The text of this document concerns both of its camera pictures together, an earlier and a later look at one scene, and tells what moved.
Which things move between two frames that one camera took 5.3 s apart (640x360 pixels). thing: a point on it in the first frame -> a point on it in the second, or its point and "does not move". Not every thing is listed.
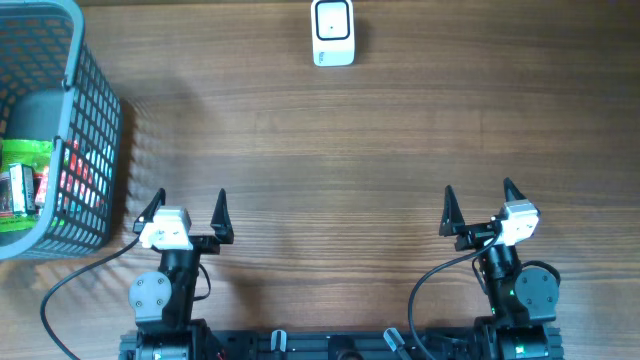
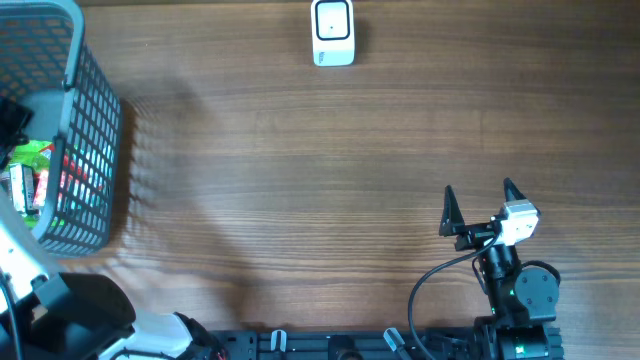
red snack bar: [40, 181] does not move
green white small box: [23, 196] does not move
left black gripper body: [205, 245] -> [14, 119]
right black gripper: [453, 223] does not move
